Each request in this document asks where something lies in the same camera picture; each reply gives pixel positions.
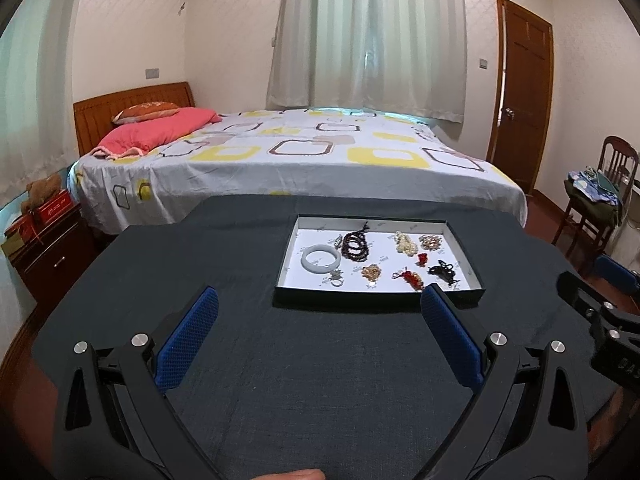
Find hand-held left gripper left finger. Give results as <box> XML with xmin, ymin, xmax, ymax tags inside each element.
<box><xmin>50</xmin><ymin>286</ymin><xmax>221</xmax><ymax>480</ymax></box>

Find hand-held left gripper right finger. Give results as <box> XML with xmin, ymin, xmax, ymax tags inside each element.
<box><xmin>415</xmin><ymin>284</ymin><xmax>591</xmax><ymax>480</ymax></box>

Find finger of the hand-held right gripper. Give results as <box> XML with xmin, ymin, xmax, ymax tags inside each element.
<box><xmin>595</xmin><ymin>254</ymin><xmax>640</xmax><ymax>296</ymax></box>
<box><xmin>556</xmin><ymin>271</ymin><xmax>613</xmax><ymax>318</ymax></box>

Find black cord bracelet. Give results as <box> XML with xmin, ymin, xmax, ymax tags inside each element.
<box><xmin>427</xmin><ymin>259</ymin><xmax>463</xmax><ymax>288</ymax></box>

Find red knot charm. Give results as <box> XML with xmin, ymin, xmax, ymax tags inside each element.
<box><xmin>391</xmin><ymin>269</ymin><xmax>425</xmax><ymax>291</ymax></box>

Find green jewelry tray box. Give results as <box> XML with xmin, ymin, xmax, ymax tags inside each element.
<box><xmin>272</xmin><ymin>214</ymin><xmax>487</xmax><ymax>309</ymax></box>

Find dark red bead bracelet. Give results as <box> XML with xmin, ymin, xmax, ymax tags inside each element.
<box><xmin>342</xmin><ymin>221</ymin><xmax>372</xmax><ymax>262</ymax></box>

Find white jade bangle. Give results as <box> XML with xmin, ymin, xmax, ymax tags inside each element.
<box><xmin>301</xmin><ymin>245</ymin><xmax>342</xmax><ymax>276</ymax></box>

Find person's left hand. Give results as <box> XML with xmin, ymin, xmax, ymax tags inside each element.
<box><xmin>242</xmin><ymin>455</ymin><xmax>327</xmax><ymax>480</ymax></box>

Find pile of clothes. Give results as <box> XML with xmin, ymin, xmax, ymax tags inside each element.
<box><xmin>565</xmin><ymin>166</ymin><xmax>626</xmax><ymax>226</ymax></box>

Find dark grey tablecloth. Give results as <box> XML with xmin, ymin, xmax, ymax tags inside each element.
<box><xmin>32</xmin><ymin>195</ymin><xmax>640</xmax><ymax>480</ymax></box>

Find wooden chair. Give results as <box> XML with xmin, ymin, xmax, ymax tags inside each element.
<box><xmin>552</xmin><ymin>135</ymin><xmax>640</xmax><ymax>263</ymax></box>

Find wooden nightstand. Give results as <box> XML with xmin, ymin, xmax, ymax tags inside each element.
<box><xmin>7</xmin><ymin>202</ymin><xmax>108</xmax><ymax>303</ymax></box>

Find red gift box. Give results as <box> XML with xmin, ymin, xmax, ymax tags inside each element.
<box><xmin>37</xmin><ymin>190</ymin><xmax>75</xmax><ymax>226</ymax></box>

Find bed with patterned sheet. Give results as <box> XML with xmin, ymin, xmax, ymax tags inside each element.
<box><xmin>67</xmin><ymin>107</ymin><xmax>528</xmax><ymax>236</ymax></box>

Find brown teddy bear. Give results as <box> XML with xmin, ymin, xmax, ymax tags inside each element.
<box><xmin>20</xmin><ymin>175</ymin><xmax>63</xmax><ymax>216</ymax></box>

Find wooden door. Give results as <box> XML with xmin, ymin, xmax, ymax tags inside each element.
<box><xmin>487</xmin><ymin>0</ymin><xmax>555</xmax><ymax>195</ymax></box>

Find pink blanket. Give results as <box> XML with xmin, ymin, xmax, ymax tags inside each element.
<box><xmin>91</xmin><ymin>106</ymin><xmax>222</xmax><ymax>160</ymax></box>

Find orange patterned pillow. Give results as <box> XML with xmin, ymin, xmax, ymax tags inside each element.
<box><xmin>111</xmin><ymin>101</ymin><xmax>181</xmax><ymax>125</ymax></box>

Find wooden headboard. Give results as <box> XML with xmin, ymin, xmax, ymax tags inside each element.
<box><xmin>73</xmin><ymin>81</ymin><xmax>196</xmax><ymax>158</ymax></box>

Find white curtain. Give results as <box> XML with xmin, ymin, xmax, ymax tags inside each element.
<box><xmin>267</xmin><ymin>0</ymin><xmax>468</xmax><ymax>125</ymax></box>

